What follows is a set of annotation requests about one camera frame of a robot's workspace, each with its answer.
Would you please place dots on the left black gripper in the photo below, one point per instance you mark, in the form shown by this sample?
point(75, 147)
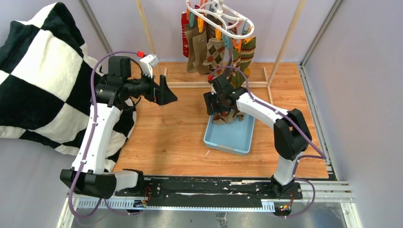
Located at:
point(161, 94)

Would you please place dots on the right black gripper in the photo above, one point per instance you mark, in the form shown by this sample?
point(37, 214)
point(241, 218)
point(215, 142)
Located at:
point(209, 99)

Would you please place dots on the argyle beige orange sock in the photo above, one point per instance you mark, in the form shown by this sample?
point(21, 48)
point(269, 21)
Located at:
point(227, 117)

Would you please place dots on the light blue plastic basket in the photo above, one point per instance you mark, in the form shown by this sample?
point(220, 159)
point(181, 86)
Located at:
point(235, 137)

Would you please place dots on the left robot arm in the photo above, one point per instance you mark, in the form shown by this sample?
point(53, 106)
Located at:
point(87, 174)

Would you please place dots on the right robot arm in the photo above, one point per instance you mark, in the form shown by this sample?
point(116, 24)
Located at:
point(291, 134)

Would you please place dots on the white round clip hanger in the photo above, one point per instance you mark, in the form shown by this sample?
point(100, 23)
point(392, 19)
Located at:
point(223, 18)

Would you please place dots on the green striped sock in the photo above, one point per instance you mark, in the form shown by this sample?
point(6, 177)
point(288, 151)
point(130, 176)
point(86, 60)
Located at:
point(247, 51)
point(236, 77)

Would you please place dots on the grey sock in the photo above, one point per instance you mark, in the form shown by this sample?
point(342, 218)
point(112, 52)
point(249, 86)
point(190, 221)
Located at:
point(228, 71)

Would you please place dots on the tan brown sock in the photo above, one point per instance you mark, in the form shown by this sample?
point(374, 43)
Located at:
point(191, 33)
point(200, 51)

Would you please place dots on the red patterned sock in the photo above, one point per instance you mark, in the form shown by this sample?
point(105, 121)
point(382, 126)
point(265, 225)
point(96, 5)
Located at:
point(185, 46)

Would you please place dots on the black white checkered blanket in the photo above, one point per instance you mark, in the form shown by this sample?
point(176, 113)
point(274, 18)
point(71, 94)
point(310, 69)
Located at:
point(45, 78)

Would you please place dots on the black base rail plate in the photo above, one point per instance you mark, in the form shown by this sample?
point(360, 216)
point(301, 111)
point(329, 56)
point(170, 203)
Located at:
point(197, 192)

